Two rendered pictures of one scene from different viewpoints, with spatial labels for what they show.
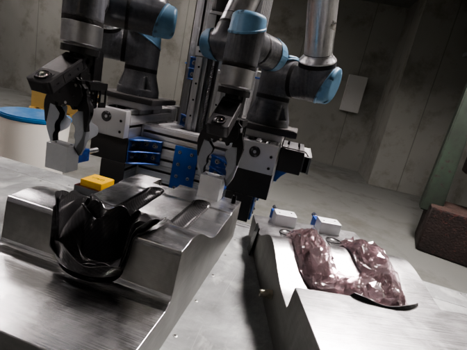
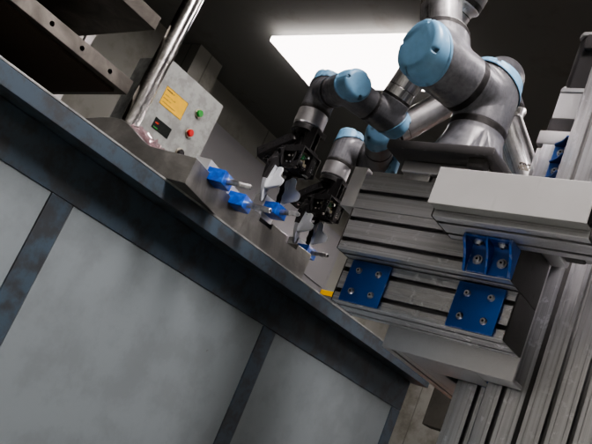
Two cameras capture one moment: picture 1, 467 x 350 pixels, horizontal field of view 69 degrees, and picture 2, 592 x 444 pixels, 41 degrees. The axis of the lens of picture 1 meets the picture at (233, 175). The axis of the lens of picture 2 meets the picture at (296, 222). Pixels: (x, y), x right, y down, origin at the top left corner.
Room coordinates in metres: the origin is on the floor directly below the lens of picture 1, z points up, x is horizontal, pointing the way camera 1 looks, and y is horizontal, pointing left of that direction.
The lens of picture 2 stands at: (1.73, -1.40, 0.41)
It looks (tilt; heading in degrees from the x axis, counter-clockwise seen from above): 16 degrees up; 122
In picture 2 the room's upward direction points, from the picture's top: 23 degrees clockwise
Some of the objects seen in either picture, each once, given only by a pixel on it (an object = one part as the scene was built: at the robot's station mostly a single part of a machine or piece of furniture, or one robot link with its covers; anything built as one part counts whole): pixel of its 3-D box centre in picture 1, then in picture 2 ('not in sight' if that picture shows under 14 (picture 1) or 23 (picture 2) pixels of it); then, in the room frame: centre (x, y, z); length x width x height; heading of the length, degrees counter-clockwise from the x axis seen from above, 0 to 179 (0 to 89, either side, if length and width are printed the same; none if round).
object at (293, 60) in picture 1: (279, 76); (485, 98); (1.20, -0.08, 1.20); 0.13 x 0.12 x 0.14; 59
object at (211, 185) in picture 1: (217, 182); (277, 210); (0.77, 0.03, 0.91); 0.13 x 0.05 x 0.05; 169
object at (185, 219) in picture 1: (146, 205); not in sight; (0.53, 0.13, 0.92); 0.35 x 0.16 x 0.09; 169
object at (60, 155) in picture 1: (78, 153); (308, 252); (0.71, 0.34, 0.93); 0.13 x 0.05 x 0.05; 169
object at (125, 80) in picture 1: (139, 80); not in sight; (1.28, 0.41, 1.09); 0.15 x 0.15 x 0.10
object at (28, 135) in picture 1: (34, 151); not in sight; (2.61, 1.62, 0.31); 0.51 x 0.51 x 0.63
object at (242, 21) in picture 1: (245, 42); (322, 94); (0.76, 0.03, 1.23); 0.09 x 0.08 x 0.11; 149
